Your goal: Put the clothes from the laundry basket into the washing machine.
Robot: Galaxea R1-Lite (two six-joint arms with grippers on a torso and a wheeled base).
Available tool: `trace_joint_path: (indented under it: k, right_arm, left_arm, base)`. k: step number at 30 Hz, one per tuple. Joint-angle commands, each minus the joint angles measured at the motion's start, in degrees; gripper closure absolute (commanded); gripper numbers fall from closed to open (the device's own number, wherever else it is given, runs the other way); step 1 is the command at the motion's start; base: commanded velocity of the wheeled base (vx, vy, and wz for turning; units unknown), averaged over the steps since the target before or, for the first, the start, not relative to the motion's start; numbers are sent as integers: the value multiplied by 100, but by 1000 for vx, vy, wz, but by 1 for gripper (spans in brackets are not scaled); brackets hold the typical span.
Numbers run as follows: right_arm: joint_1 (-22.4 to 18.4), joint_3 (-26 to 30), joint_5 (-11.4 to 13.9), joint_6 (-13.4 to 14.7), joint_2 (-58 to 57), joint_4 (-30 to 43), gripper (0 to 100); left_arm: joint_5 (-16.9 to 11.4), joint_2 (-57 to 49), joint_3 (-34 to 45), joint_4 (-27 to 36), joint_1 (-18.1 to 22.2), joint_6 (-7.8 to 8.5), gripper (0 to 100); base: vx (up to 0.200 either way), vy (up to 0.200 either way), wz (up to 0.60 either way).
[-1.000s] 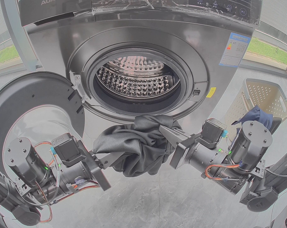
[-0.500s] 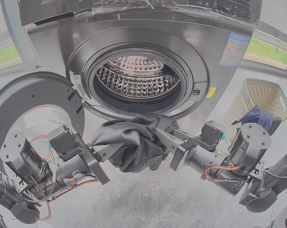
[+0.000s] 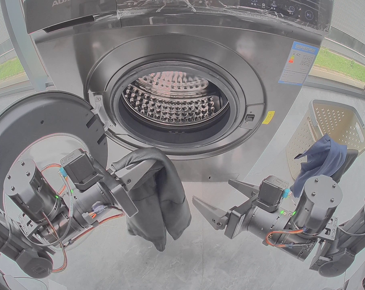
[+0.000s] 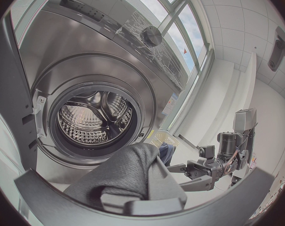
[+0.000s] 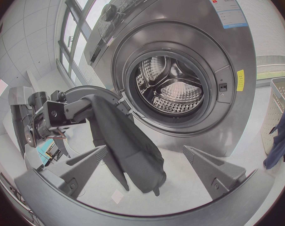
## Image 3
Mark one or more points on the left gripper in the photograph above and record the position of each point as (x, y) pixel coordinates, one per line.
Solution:
(92, 202)

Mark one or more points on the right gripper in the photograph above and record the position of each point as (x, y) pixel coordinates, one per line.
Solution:
(261, 222)

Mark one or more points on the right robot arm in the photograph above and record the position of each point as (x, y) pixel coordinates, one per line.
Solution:
(316, 201)

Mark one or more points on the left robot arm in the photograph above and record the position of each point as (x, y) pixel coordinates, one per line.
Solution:
(28, 183)

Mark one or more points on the washing machine door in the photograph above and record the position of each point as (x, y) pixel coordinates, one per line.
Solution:
(34, 116)

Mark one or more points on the cream laundry basket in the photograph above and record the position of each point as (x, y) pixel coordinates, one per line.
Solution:
(333, 122)

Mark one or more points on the grey washing machine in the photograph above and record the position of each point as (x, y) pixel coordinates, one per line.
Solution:
(80, 50)

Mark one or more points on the dark blue garment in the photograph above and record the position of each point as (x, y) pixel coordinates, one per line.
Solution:
(319, 162)

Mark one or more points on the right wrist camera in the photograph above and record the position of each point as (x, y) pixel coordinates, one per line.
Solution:
(270, 192)

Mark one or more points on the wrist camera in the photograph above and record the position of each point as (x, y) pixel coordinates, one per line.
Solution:
(81, 169)
(270, 192)

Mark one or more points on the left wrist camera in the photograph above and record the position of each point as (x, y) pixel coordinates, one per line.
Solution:
(81, 169)

